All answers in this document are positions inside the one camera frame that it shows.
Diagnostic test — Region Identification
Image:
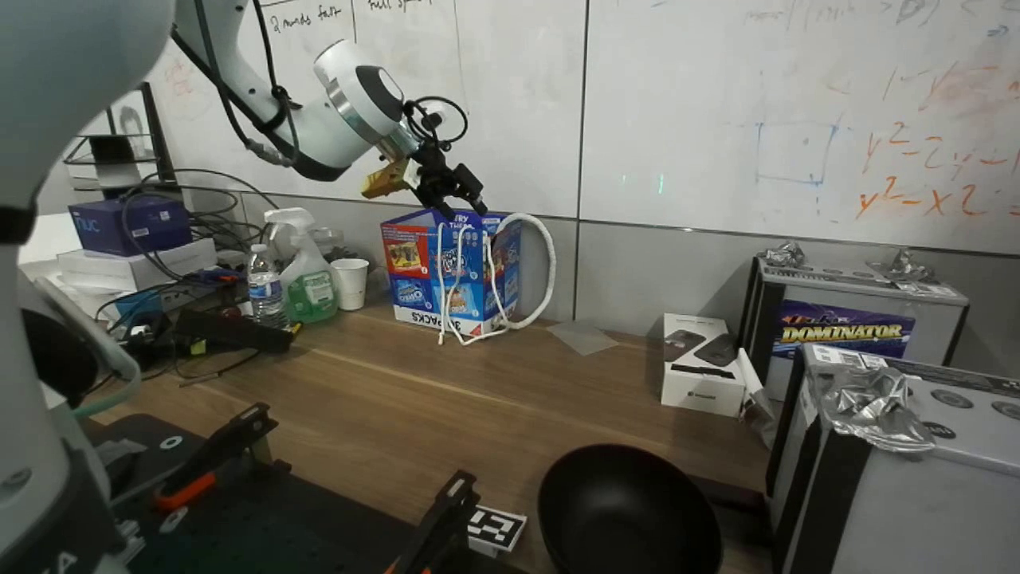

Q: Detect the spray bottle green liquid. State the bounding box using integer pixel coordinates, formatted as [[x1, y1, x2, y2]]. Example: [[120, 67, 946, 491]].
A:
[[260, 204, 343, 330]]

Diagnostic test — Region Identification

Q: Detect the white string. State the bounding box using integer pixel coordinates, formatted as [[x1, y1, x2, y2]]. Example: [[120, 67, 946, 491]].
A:
[[429, 208, 558, 349]]

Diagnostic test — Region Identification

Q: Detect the white paper sheet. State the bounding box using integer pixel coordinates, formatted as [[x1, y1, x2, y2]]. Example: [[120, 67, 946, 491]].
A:
[[546, 318, 619, 360]]

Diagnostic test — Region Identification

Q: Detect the grey Dominator battery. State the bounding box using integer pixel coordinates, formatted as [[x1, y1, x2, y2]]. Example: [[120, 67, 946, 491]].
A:
[[740, 246, 971, 425]]

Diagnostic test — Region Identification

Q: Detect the dark blue carton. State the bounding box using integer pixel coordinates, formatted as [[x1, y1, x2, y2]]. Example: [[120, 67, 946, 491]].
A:
[[67, 193, 198, 261]]

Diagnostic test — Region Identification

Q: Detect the crumpled foil sheet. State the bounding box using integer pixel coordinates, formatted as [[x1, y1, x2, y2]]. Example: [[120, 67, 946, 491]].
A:
[[759, 238, 944, 291], [810, 344, 944, 457]]

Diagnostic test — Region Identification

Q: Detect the blue cardboard snack box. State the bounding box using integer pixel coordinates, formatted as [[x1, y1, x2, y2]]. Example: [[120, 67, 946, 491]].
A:
[[380, 204, 526, 341]]

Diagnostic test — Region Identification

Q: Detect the black hand tool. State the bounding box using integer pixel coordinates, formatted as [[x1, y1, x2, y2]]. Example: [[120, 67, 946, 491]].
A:
[[124, 307, 299, 369]]

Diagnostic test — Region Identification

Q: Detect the black picture frame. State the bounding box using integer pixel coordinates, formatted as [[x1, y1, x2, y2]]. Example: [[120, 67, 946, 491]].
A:
[[100, 80, 180, 195]]

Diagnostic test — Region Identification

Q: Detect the white phone box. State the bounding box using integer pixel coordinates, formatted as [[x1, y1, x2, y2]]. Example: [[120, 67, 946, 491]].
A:
[[656, 311, 763, 422]]

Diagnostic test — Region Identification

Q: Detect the black round bowl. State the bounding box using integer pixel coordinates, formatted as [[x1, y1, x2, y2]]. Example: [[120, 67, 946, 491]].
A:
[[536, 442, 727, 574]]

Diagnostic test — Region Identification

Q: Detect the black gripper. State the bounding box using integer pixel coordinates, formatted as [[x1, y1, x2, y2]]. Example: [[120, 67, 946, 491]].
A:
[[406, 142, 490, 216]]

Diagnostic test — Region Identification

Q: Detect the clear water bottle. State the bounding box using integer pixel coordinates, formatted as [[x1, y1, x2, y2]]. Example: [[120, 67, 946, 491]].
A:
[[245, 243, 287, 330]]

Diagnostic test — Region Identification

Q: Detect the white paper cup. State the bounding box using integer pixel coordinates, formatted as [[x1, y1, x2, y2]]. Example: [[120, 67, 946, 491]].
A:
[[327, 256, 376, 313]]

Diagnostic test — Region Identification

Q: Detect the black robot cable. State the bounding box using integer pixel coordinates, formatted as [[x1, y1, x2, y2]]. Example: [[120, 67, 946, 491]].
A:
[[171, 0, 471, 179]]

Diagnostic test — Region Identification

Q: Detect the black white fiducial tag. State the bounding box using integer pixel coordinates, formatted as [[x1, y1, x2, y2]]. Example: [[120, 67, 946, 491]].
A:
[[461, 503, 528, 560]]

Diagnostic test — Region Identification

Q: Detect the plain grey battery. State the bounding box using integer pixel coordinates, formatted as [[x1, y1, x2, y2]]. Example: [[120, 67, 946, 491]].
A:
[[763, 341, 1020, 574]]

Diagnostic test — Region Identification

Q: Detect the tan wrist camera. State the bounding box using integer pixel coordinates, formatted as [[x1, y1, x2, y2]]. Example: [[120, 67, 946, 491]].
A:
[[361, 158, 413, 201]]

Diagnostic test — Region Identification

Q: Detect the flat white box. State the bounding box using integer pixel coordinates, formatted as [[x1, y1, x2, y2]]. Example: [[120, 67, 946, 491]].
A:
[[50, 237, 219, 297]]

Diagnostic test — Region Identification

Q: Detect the black clamp orange handle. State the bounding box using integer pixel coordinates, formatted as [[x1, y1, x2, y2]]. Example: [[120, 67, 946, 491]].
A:
[[147, 400, 281, 514], [385, 470, 480, 574]]

